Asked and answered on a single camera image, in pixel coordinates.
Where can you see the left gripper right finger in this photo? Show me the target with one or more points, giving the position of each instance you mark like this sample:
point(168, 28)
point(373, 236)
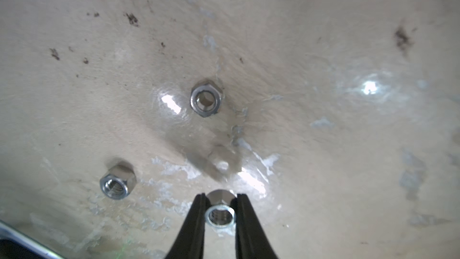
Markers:
point(251, 240)

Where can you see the steel hex nut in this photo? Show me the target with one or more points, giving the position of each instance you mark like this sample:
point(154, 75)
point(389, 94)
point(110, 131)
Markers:
point(206, 99)
point(119, 182)
point(221, 214)

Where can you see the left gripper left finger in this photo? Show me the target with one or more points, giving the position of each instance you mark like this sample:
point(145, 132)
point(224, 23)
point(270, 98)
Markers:
point(189, 243)

